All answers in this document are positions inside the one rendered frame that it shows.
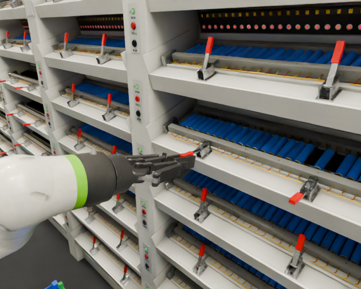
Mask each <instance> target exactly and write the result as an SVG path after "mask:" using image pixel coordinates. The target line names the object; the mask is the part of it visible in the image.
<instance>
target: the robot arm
mask: <svg viewBox="0 0 361 289"><path fill-rule="evenodd" d="M183 154H184V153H183ZM180 155H181V154H176V155H169V156H167V154H166V153H162V156H160V157H159V154H147V155H122V154H110V155H106V154H105V153H103V152H101V151H96V150H95V149H92V150H91V152H90V153H80V154H70V155H60V156H49V157H47V156H35V155H24V154H15V155H8V156H5V157H2V158H0V259H1V258H3V257H5V256H7V255H9V254H11V253H13V252H15V251H17V250H19V249H20V248H21V247H23V246H24V245H25V244H26V243H27V242H28V241H29V239H30V238H31V236H32V234H33V232H34V230H35V228H36V226H37V225H38V224H39V223H41V222H43V221H45V220H47V219H49V218H51V217H53V216H56V215H58V214H61V213H65V212H68V211H71V210H76V209H80V208H84V207H87V211H88V212H91V211H92V208H93V206H95V205H98V204H101V203H102V202H107V201H109V200H110V199H111V198H112V196H113V195H115V194H119V193H124V192H126V191H127V190H128V189H129V188H130V187H131V186H132V184H134V183H143V182H144V181H148V182H151V183H152V184H151V186H152V187H157V186H158V185H159V184H160V183H162V182H165V181H168V180H170V179H173V178H175V177H178V176H180V174H181V170H185V169H190V168H193V167H194V164H195V157H196V156H195V155H189V156H185V157H180Z"/></svg>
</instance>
